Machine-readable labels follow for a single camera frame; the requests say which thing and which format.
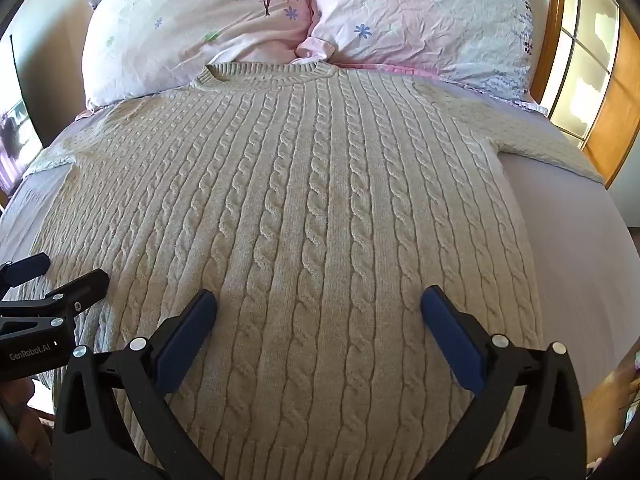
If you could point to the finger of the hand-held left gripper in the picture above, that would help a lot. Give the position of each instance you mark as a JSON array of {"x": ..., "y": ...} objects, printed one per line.
[
  {"x": 75, "y": 292},
  {"x": 22, "y": 267}
]

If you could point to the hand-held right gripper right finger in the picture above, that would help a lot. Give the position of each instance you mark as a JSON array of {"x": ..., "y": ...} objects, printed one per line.
[{"x": 452, "y": 335}]

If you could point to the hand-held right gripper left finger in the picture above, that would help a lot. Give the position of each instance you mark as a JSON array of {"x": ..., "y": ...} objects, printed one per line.
[{"x": 182, "y": 340}]

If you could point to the lavender bed sheet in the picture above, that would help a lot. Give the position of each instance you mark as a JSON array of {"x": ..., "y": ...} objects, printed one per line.
[{"x": 570, "y": 240}]

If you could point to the pink pillow with tree print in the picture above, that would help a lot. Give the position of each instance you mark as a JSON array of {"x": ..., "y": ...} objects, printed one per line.
[{"x": 200, "y": 25}]

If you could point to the pink pillow with flower print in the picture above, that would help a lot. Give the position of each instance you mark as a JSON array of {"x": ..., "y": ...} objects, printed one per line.
[{"x": 425, "y": 20}]

